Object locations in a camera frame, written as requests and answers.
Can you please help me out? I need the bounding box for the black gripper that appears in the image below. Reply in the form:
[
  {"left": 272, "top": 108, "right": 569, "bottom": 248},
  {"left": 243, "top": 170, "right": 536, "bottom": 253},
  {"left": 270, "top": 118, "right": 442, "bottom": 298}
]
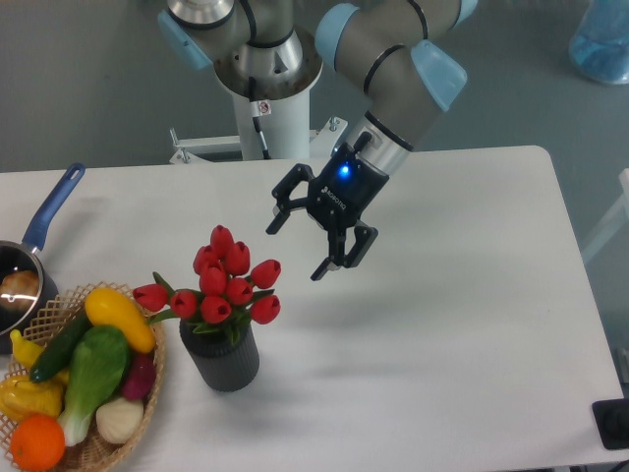
[{"left": 266, "top": 143, "right": 389, "bottom": 281}]

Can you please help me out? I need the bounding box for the red tulip bouquet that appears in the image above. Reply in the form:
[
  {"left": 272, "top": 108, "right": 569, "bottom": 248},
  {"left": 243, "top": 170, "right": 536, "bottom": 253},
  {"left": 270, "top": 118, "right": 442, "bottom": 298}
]
[{"left": 133, "top": 225, "right": 281, "bottom": 345}]

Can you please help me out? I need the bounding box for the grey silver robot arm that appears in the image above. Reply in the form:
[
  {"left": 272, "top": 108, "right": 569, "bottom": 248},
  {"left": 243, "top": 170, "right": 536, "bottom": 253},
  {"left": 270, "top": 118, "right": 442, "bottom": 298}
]
[{"left": 158, "top": 1, "right": 476, "bottom": 279}]

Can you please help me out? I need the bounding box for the dark grey ribbed vase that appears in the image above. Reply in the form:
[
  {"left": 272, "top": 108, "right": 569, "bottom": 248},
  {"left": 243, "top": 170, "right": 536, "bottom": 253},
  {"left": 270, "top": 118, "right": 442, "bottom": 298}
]
[{"left": 179, "top": 322, "right": 259, "bottom": 392}]

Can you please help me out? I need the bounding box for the yellow squash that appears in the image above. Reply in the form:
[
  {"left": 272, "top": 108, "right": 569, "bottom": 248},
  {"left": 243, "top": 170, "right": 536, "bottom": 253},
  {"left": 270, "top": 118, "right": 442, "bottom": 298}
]
[{"left": 85, "top": 287, "right": 156, "bottom": 354}]

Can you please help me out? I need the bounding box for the purple red onion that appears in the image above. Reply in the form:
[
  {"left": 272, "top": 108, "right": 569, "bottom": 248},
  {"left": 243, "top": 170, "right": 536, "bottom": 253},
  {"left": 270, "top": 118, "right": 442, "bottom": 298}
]
[{"left": 120, "top": 354, "right": 156, "bottom": 400}]

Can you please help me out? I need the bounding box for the green bok choy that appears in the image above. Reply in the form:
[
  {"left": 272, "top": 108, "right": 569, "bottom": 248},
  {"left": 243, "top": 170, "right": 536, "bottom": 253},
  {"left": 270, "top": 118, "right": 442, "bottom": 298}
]
[{"left": 58, "top": 325, "right": 131, "bottom": 447}]

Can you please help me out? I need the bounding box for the woven wicker basket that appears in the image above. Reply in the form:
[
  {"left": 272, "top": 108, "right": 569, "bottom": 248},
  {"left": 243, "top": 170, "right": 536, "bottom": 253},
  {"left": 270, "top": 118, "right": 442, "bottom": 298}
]
[{"left": 0, "top": 280, "right": 167, "bottom": 472}]

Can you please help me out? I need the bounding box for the white garlic bulb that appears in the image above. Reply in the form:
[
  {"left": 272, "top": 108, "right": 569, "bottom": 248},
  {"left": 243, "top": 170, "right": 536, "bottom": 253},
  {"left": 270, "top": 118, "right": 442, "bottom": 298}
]
[{"left": 95, "top": 396, "right": 143, "bottom": 444}]

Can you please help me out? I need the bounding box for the dark green cucumber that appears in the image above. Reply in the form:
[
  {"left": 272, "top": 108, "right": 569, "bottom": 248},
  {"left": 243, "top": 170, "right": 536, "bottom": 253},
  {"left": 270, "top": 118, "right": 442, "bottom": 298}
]
[{"left": 29, "top": 309, "right": 92, "bottom": 383}]

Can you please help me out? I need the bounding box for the brown bread in pan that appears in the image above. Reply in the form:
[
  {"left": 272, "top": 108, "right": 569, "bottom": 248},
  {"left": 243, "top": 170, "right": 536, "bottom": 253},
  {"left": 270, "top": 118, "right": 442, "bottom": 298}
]
[{"left": 1, "top": 270, "right": 39, "bottom": 313}]

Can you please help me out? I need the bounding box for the blue translucent water bottle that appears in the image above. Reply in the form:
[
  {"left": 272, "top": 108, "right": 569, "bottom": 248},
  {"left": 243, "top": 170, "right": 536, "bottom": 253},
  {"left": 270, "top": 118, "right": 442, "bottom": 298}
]
[{"left": 568, "top": 0, "right": 628, "bottom": 85}]

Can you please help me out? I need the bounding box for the yellow banana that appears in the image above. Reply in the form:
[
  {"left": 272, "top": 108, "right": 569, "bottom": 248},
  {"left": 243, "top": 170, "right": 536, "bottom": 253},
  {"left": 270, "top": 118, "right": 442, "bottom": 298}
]
[{"left": 9, "top": 329, "right": 44, "bottom": 377}]

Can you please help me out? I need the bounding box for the black device at edge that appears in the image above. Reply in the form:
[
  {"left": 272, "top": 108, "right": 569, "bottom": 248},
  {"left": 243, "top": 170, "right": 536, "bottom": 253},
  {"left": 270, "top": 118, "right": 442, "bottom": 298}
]
[{"left": 592, "top": 398, "right": 628, "bottom": 450}]

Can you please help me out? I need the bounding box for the yellow bell pepper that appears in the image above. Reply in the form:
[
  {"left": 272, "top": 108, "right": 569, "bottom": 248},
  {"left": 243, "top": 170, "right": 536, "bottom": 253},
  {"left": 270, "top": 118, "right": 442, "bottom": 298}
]
[{"left": 1, "top": 375, "right": 64, "bottom": 423}]

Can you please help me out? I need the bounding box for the orange fruit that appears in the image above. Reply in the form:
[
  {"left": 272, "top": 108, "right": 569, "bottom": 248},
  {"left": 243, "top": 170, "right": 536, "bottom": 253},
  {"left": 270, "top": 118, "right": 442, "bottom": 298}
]
[{"left": 10, "top": 415, "right": 66, "bottom": 471}]

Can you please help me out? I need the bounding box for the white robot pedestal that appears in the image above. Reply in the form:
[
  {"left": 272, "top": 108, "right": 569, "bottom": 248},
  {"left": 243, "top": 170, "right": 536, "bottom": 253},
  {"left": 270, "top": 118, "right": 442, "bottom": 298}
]
[{"left": 231, "top": 90, "right": 310, "bottom": 160}]

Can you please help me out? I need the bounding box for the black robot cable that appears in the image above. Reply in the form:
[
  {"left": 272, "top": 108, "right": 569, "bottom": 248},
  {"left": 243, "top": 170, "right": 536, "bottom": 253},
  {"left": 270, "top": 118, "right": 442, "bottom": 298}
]
[{"left": 248, "top": 77, "right": 272, "bottom": 161}]

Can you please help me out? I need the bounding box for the white frame at right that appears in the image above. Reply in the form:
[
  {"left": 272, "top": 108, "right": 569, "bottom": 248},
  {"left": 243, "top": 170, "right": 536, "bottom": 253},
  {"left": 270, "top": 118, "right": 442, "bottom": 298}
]
[{"left": 581, "top": 168, "right": 628, "bottom": 265}]

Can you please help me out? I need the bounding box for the blue handled saucepan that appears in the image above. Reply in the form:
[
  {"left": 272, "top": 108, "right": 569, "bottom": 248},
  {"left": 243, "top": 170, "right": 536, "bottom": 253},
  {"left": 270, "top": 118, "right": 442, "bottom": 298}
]
[{"left": 1, "top": 163, "right": 86, "bottom": 355}]

